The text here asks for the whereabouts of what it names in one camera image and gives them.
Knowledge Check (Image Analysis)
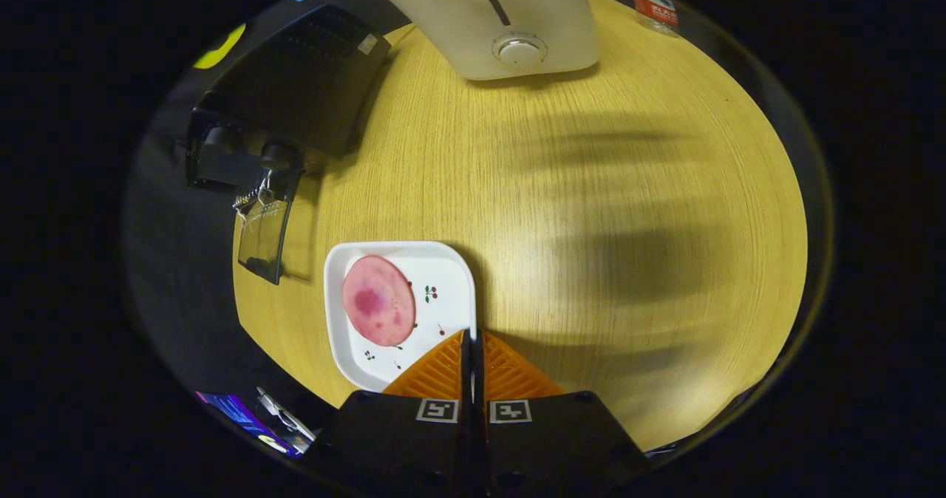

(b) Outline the silver metal object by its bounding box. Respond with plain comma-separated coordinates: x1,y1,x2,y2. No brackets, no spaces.
255,386,319,443

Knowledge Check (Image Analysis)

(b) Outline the white bread toaster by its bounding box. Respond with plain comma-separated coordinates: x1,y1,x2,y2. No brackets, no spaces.
368,0,601,81

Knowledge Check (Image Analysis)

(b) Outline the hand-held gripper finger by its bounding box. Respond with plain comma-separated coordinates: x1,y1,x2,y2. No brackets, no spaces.
473,328,651,495
318,328,474,495

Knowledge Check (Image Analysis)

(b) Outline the black toaster oven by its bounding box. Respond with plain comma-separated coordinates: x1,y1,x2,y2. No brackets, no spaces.
185,3,392,286

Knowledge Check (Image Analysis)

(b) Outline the colourful lit screen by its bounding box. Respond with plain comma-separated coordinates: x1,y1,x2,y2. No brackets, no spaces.
196,391,304,458

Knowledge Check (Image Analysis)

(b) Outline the pink ham slice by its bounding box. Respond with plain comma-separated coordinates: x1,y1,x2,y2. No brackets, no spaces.
341,255,417,347

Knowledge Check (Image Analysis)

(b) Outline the clear bottle with red label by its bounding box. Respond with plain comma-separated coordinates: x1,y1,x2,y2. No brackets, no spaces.
627,0,681,37

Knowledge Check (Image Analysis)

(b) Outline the white square plate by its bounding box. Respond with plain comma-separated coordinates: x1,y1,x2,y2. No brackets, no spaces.
324,241,477,394

